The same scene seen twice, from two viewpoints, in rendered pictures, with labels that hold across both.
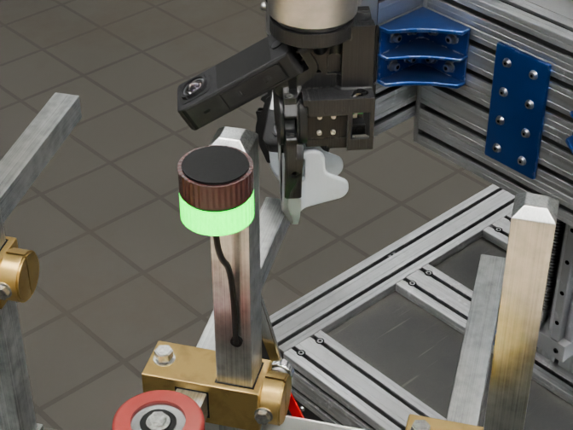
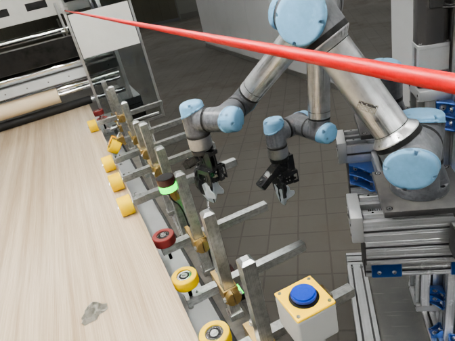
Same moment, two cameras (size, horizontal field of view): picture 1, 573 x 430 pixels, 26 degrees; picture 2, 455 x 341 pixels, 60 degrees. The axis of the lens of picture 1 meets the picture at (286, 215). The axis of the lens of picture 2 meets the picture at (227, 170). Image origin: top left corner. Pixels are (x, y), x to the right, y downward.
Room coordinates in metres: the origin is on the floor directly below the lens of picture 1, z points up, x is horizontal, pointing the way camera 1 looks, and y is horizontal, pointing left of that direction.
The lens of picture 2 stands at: (0.38, -1.04, 1.70)
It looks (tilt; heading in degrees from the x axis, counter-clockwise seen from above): 27 degrees down; 58
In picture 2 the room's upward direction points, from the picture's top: 13 degrees counter-clockwise
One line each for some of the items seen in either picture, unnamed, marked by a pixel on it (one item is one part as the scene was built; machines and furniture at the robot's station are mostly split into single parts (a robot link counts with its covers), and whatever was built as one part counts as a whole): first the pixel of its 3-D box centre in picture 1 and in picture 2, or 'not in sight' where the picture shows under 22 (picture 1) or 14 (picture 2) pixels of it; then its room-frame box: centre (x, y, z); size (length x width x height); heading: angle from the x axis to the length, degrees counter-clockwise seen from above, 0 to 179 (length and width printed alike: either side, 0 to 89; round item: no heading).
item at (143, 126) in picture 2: not in sight; (158, 170); (0.99, 0.53, 0.94); 0.04 x 0.04 x 0.48; 76
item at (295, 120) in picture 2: not in sight; (298, 124); (1.35, -0.04, 1.12); 0.11 x 0.11 x 0.08; 83
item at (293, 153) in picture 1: (292, 151); (202, 182); (0.91, -0.01, 1.09); 0.05 x 0.02 x 0.09; 6
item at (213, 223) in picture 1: (217, 202); (167, 186); (0.82, 0.06, 1.10); 0.06 x 0.06 x 0.02
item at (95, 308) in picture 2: not in sight; (91, 310); (0.44, -0.04, 0.91); 0.09 x 0.07 x 0.02; 20
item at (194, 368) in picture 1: (217, 389); (196, 238); (0.87, 0.07, 0.85); 0.14 x 0.06 x 0.05; 76
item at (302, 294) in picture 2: not in sight; (303, 296); (0.67, -0.69, 1.22); 0.04 x 0.04 x 0.02
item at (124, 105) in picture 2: not in sight; (137, 141); (1.11, 1.01, 0.93); 0.04 x 0.04 x 0.48; 76
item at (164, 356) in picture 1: (164, 354); not in sight; (0.88, 0.12, 0.88); 0.02 x 0.02 x 0.01
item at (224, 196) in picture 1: (216, 177); (165, 180); (0.82, 0.06, 1.12); 0.06 x 0.06 x 0.02
